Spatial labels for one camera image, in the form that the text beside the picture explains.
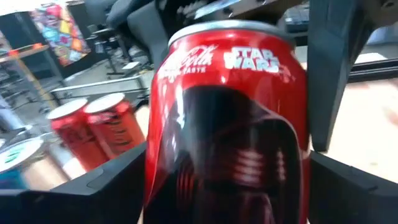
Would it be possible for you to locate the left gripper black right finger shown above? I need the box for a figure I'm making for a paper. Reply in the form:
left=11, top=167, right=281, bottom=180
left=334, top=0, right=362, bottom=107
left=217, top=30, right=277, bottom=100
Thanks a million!
left=307, top=151, right=398, bottom=224

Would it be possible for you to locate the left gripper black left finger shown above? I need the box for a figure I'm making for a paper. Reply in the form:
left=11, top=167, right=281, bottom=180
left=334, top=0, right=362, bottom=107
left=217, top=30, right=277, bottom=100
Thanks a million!
left=0, top=141, right=147, bottom=224

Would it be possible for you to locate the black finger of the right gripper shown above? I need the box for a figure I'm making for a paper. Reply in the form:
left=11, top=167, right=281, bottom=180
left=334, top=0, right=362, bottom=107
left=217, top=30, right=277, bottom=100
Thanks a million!
left=127, top=2, right=170, bottom=71
left=307, top=0, right=377, bottom=153

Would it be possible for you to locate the blue silver slim can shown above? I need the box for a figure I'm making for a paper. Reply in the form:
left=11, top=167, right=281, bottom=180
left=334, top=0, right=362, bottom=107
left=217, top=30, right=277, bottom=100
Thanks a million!
left=0, top=136, right=71, bottom=190

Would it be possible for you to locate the red Star Wars soda can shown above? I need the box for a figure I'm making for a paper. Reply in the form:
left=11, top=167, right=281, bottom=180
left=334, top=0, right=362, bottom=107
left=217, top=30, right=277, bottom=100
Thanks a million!
left=83, top=92, right=146, bottom=159
left=46, top=98, right=109, bottom=172

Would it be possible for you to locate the red Coca-Cola can white script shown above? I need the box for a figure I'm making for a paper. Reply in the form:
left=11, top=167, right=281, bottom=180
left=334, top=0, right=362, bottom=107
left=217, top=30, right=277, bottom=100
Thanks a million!
left=142, top=20, right=312, bottom=224

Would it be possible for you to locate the black upright metal loop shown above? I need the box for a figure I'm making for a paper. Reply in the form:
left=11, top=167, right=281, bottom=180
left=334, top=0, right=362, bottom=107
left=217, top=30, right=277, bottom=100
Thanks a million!
left=49, top=74, right=150, bottom=106

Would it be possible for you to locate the colourful patchwork quilt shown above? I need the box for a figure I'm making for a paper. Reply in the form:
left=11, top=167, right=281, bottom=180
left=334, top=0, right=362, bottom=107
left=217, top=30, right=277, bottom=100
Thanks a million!
left=29, top=2, right=91, bottom=67

